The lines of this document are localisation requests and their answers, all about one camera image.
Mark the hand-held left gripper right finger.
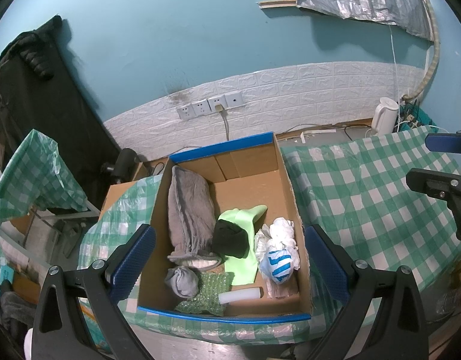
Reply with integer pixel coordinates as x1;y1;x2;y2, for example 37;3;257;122
303;224;430;360

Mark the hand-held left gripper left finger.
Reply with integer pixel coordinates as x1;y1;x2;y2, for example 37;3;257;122
32;223;157;360

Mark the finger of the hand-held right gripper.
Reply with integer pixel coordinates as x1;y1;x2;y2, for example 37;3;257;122
405;167;461;203
426;123;461;155

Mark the grey sock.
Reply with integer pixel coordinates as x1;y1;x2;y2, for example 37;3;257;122
164;265;200;298

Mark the clear plastic packet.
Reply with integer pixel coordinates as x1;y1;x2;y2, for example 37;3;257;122
264;270;299;301

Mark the white plastic bag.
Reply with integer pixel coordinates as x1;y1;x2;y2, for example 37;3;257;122
254;217;299;263

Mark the grey towel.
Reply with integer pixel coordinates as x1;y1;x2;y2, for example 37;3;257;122
167;165;223;271

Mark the green bubble wrap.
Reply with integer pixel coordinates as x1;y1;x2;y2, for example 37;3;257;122
174;271;234;316

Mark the light green foam sheet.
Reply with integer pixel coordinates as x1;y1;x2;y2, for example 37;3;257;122
217;204;269;286

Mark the white foam cylinder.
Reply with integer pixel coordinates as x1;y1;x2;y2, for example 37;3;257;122
218;287;262;305

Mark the black cloth bundle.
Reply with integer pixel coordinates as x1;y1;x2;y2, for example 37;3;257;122
212;219;251;259

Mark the blue cardboard box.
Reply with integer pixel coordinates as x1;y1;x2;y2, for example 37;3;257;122
136;131;314;325

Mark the blue plastic basket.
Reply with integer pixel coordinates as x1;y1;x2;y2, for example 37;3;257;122
397;103;437;132

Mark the green checked tablecloth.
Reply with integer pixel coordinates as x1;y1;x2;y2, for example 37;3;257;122
78;125;461;346

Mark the white electric kettle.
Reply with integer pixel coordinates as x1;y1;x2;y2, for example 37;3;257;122
371;97;400;136

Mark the brown cardboard box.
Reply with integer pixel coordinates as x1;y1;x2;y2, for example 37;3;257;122
101;157;169;214

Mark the colourful printed bag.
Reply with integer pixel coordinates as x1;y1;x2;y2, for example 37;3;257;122
80;300;107;346

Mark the clear plastic bottle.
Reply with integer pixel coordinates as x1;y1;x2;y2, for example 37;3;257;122
435;289;461;314

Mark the metal folding rack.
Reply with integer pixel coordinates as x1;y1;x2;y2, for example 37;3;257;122
28;204;100;259

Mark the black cylindrical object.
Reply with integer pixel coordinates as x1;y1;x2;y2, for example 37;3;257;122
101;148;138;184

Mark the dark grey cloth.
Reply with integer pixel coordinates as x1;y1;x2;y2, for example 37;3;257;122
0;290;38;331

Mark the white round object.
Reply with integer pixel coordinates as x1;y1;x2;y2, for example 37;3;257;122
23;328;38;360

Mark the green checkered bag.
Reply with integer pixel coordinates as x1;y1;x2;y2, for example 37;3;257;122
0;128;89;229

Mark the black jacket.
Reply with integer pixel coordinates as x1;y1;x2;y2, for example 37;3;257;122
0;15;120;211

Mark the wooden strip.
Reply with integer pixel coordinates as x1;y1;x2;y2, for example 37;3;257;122
258;0;299;9

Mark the beige braided hose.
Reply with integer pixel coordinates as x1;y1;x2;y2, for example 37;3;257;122
401;0;441;102

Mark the black cable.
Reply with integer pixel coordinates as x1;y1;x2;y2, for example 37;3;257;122
343;124;374;141

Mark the white hanging cord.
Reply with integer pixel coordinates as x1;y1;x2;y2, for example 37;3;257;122
388;24;402;100

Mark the grey charger cable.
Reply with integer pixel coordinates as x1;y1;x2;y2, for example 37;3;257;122
215;106;231;142

